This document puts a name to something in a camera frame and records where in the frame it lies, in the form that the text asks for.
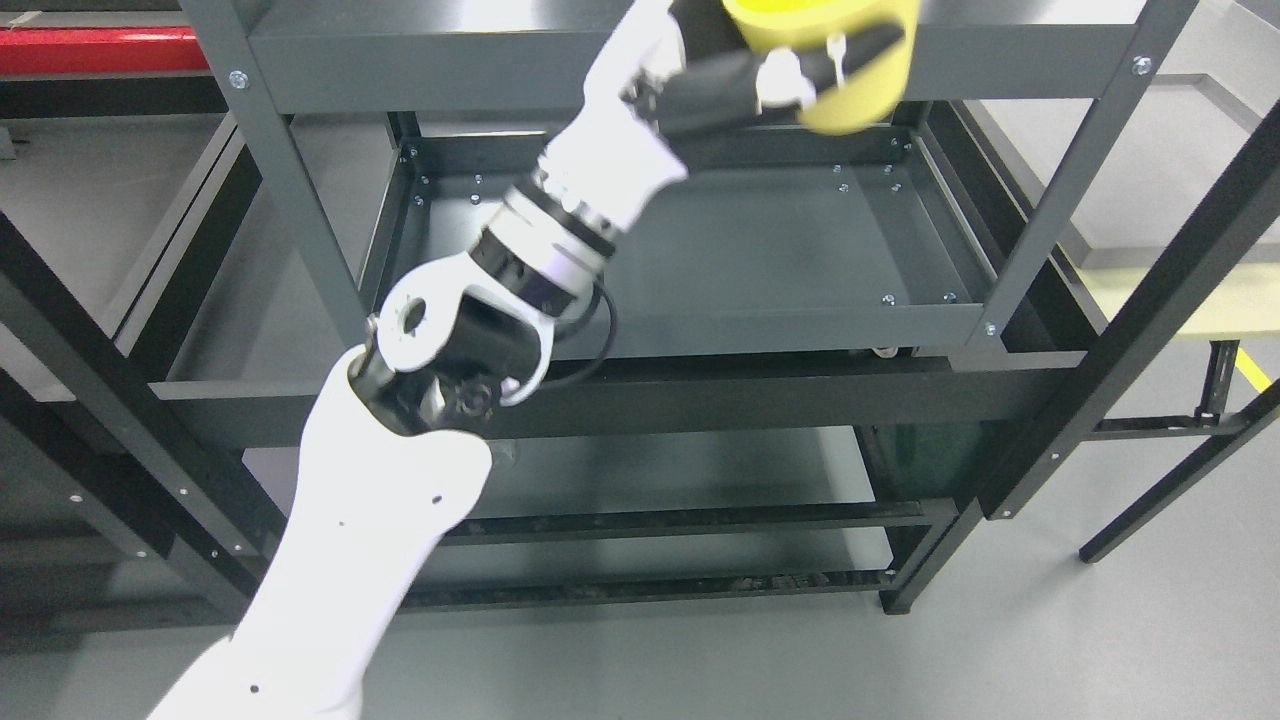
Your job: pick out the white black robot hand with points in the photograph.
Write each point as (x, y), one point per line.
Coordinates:
(672, 76)

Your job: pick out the yellow plastic cup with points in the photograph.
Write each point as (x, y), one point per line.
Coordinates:
(842, 66)

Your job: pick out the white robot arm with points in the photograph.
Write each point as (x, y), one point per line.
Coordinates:
(392, 457)

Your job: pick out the dark grey metal shelf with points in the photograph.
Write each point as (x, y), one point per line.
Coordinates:
(887, 283)

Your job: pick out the black metal rack frame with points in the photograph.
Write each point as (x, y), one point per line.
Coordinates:
(146, 450)

